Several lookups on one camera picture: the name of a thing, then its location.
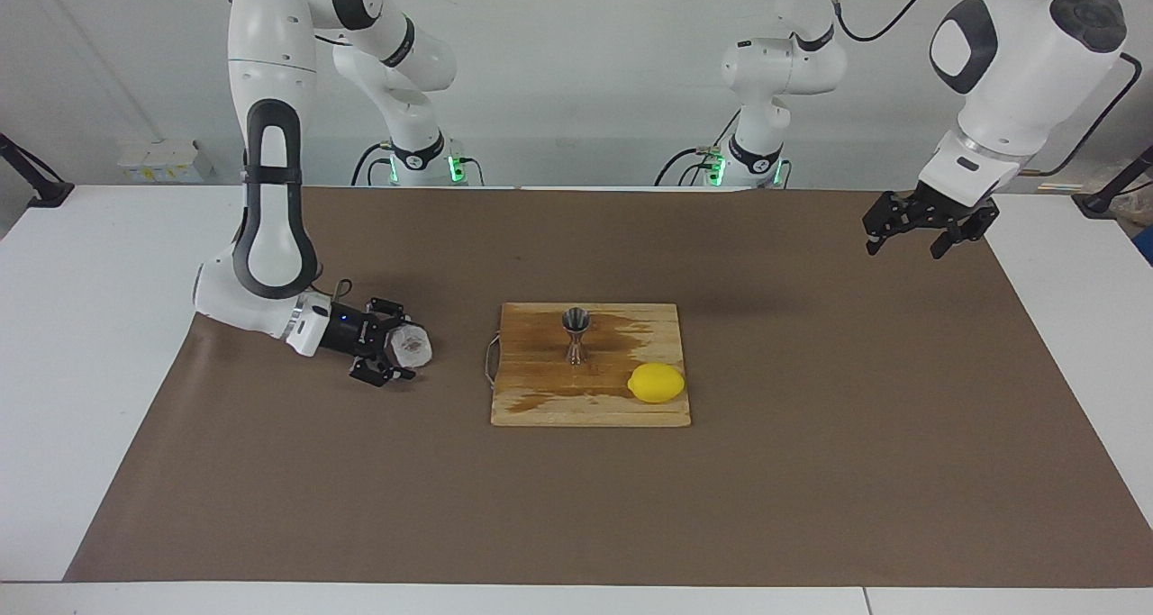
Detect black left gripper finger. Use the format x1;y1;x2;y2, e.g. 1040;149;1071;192
862;192;911;257
930;202;1002;261

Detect clear plastic cup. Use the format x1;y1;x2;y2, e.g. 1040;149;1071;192
385;324;433;369

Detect steel double jigger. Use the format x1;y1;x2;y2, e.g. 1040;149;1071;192
561;307;593;365

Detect black clamp stand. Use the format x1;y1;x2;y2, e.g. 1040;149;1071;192
0;133;75;209
1072;145;1153;220

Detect brown table mat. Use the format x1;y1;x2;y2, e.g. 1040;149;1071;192
63;187;1153;589

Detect clear plastic bag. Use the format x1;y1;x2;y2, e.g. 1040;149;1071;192
1110;190;1153;229

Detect wooden cutting board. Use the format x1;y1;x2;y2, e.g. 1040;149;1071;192
485;303;693;429

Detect white box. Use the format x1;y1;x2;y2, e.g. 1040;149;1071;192
117;140;214;184

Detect yellow lemon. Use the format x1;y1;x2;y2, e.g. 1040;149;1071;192
627;362;686;404

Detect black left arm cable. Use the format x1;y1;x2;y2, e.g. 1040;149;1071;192
829;0;1131;176

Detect black right base cables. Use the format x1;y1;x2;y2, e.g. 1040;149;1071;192
351;142;397;186

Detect black base cables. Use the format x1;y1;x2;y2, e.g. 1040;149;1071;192
351;142;397;186
655;111;741;186

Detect black left base cables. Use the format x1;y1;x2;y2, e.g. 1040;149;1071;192
655;111;741;186

